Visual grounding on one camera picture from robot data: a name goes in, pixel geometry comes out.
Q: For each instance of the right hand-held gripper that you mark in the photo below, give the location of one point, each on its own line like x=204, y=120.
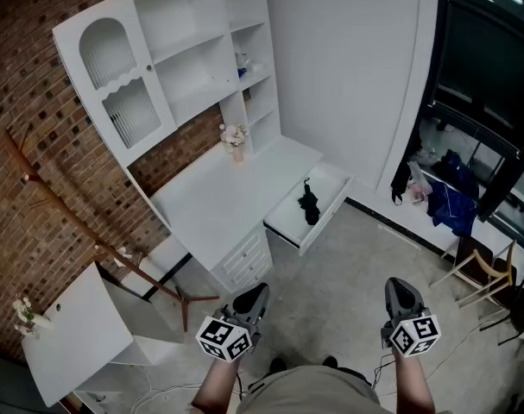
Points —
x=414, y=336

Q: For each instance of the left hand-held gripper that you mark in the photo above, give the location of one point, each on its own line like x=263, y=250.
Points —
x=220, y=339

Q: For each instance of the white drawer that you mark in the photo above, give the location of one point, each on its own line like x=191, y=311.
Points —
x=296, y=222

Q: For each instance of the black umbrella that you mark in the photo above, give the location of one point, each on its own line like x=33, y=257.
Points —
x=310, y=205

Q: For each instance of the person's left forearm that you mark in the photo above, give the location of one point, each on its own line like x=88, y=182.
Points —
x=216, y=386

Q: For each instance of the person's right forearm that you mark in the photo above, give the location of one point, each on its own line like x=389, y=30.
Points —
x=412, y=386

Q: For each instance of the white cabinet with panelled doors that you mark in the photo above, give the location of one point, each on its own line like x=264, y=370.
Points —
x=246, y=261

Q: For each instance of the white desk with hutch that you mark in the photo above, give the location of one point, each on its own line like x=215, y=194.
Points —
x=218, y=205

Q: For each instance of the person's left black shoe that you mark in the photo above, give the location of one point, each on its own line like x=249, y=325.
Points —
x=278, y=365

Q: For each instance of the person's black shoe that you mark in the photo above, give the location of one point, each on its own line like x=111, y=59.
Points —
x=330, y=361
x=278, y=365

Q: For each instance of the wooden chair with dark seat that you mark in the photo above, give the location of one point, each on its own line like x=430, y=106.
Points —
x=481, y=265

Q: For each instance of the person's right black shoe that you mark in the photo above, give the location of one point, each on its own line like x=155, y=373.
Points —
x=330, y=361

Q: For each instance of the person's beige shirt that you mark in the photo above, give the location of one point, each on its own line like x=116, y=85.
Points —
x=313, y=390

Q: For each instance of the blue clothing pile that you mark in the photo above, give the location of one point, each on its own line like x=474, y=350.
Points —
x=453, y=205

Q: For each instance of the clear plastic bag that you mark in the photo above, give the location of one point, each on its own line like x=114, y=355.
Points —
x=419, y=183

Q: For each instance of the black bag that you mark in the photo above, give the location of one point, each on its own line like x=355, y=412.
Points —
x=400, y=179

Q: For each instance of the black office chair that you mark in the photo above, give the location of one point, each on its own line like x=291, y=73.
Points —
x=522, y=309

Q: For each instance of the pink vase with flowers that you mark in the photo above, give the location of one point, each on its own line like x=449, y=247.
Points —
x=236, y=142

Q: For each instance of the small white side table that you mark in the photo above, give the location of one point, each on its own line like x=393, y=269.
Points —
x=80, y=330

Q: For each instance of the brown wooden coat rack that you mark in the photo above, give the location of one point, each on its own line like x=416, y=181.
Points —
x=71, y=218

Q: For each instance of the white vase with small flowers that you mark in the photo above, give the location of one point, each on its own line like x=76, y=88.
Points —
x=28, y=317

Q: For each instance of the blue item on shelf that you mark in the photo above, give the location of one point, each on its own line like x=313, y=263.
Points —
x=241, y=73

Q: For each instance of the white shelf hutch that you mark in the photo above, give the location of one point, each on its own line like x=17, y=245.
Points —
x=192, y=50

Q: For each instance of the white arched glass cabinet door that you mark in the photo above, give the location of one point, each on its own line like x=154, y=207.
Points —
x=115, y=80

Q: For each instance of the black window frame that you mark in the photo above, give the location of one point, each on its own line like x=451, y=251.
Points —
x=481, y=102

